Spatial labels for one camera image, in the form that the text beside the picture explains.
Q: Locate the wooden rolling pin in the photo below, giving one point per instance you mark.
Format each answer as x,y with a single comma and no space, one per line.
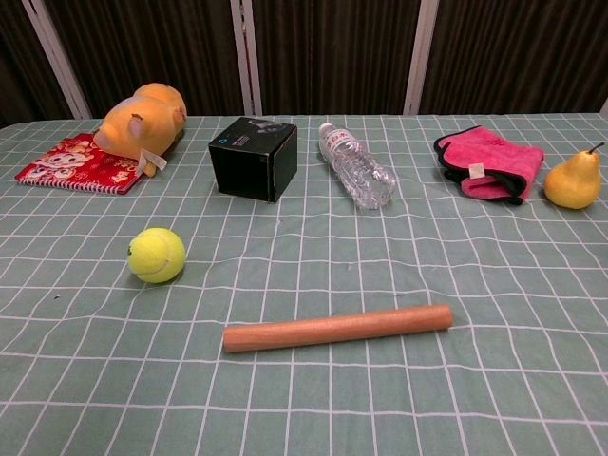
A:
337,328

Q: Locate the dark pleated curtain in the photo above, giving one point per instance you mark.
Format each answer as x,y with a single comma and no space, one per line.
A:
332,52

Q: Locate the orange plush pig toy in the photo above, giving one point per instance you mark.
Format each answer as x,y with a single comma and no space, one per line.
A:
140,126

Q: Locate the yellow pear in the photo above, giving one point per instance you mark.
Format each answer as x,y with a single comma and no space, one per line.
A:
574,183

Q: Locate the pink folded towel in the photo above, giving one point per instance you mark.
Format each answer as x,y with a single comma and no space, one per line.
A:
489,161

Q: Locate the black cardboard box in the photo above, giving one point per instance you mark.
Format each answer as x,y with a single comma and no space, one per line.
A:
252,166

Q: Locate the red spiral notebook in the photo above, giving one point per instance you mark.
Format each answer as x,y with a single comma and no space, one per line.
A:
76,164

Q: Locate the yellow tennis ball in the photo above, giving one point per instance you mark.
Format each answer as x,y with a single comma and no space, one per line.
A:
157,255

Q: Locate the green checked tablecloth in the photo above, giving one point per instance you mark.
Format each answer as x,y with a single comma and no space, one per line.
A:
332,285

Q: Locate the white curtain frame post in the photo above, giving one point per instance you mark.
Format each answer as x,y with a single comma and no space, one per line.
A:
57,57
420,57
246,57

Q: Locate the clear plastic water bottle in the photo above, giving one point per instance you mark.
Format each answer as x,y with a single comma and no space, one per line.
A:
361,168

